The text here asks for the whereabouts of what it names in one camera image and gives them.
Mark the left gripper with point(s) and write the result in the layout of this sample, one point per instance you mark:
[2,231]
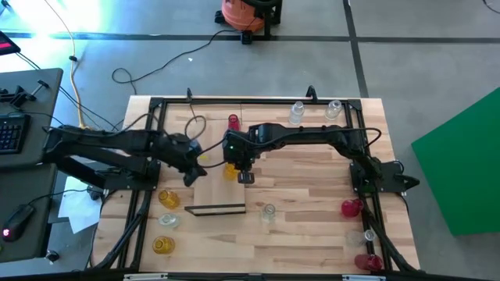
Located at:
[185,152]

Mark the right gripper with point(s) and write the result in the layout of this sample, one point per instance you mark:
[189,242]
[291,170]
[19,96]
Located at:
[240,150]

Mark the yellow textured glass vase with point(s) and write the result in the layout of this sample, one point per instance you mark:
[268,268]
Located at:
[229,174]

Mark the red ribbed glass vase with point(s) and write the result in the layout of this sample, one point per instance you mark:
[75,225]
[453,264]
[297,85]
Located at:
[233,124]

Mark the tall clear ribbed bottle vase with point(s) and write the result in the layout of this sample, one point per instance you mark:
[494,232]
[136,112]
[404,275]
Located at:
[295,116]

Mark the clear diamond-cut glass vase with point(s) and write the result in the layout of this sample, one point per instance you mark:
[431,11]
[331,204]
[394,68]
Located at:
[357,238]

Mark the red wide-rim glass vase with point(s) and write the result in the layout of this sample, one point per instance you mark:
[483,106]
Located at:
[369,262]

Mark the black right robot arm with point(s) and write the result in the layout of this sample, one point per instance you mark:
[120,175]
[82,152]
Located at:
[304,134]

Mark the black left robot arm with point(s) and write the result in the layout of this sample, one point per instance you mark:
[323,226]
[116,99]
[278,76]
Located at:
[117,140]

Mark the clear squat glass vase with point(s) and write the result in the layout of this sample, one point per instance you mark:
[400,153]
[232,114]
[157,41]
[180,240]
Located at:
[168,221]

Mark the red bulbous glass vase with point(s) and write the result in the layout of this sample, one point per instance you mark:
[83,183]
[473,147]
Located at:
[351,208]

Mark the short clear ribbed jar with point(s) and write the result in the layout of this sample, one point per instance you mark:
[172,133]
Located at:
[334,110]

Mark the white paper sheet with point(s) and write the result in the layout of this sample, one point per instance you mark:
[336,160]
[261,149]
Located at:
[78,203]

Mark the orange shop vacuum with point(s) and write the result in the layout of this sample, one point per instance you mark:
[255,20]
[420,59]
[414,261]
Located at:
[238,15]

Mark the black round knob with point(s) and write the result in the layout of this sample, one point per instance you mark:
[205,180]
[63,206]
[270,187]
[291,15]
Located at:
[52,256]

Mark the black desk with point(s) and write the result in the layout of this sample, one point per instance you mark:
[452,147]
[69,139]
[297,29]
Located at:
[31,250]
[35,97]

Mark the black computer mouse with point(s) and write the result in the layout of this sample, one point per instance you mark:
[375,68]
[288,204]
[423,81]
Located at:
[17,222]

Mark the black keyboard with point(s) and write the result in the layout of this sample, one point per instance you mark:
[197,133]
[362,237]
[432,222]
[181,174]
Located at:
[11,133]

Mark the black desk clamp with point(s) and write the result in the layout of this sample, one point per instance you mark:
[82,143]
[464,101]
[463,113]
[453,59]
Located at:
[17,97]

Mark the green board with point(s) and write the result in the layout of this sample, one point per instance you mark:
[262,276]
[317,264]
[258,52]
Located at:
[461,164]

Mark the black device red display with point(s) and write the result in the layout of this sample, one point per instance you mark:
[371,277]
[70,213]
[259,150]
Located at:
[7,43]

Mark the wooden shelf black frame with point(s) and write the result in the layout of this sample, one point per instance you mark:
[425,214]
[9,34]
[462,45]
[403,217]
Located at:
[218,195]

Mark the black aluminium table frame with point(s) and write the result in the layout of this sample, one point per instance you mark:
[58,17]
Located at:
[265,101]

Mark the black stand post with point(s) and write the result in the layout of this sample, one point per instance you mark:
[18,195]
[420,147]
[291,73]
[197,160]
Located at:
[273,19]

